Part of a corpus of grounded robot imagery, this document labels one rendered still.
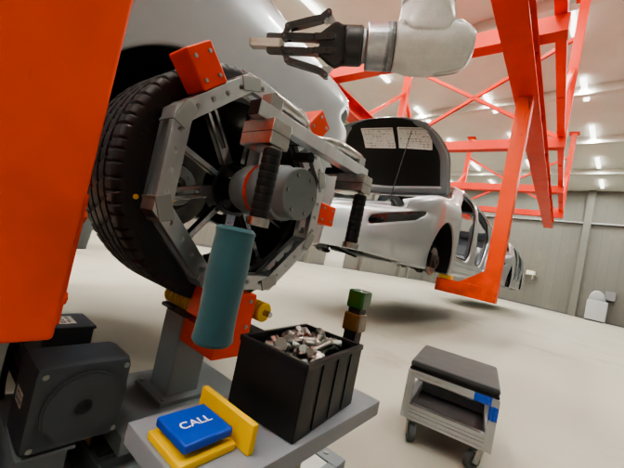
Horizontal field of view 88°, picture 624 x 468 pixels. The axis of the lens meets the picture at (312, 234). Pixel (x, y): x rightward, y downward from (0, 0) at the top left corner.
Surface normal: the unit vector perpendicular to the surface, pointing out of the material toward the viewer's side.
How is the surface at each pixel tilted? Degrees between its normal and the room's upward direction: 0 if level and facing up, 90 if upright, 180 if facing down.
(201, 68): 90
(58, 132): 90
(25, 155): 90
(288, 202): 90
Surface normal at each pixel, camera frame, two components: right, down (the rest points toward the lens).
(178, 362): 0.77, 0.14
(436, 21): -0.09, 0.00
